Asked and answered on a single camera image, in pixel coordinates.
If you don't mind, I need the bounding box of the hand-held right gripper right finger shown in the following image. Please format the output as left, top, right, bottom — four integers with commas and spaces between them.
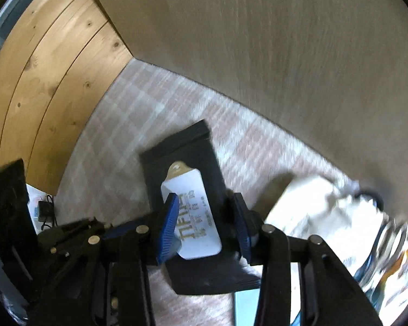
228, 193, 383, 326

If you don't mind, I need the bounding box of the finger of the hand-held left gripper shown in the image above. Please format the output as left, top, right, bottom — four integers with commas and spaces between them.
50, 217, 151, 258

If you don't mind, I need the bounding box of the light wooden cabinet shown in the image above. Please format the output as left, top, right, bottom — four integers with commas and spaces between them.
78, 0, 408, 245

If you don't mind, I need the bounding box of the light blue packet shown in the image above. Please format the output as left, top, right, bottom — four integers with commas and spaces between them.
234, 290, 260, 326

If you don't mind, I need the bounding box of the black packet with white label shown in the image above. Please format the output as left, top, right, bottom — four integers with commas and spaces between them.
139, 120, 262, 296

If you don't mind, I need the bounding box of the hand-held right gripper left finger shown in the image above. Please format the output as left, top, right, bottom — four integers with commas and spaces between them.
30, 193, 181, 326

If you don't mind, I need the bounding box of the pine wood panel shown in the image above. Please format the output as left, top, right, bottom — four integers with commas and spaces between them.
0, 0, 134, 196

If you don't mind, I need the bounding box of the white power strip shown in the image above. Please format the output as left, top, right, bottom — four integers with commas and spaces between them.
26, 183, 55, 226

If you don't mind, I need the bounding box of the pink plaid rug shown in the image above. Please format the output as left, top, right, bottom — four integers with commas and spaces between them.
54, 58, 365, 326

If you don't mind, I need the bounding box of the black power adapter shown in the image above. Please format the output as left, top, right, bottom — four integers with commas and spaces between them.
37, 200, 55, 229

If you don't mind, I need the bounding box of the colourful printed packet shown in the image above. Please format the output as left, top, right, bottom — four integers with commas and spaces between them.
354, 220, 408, 317

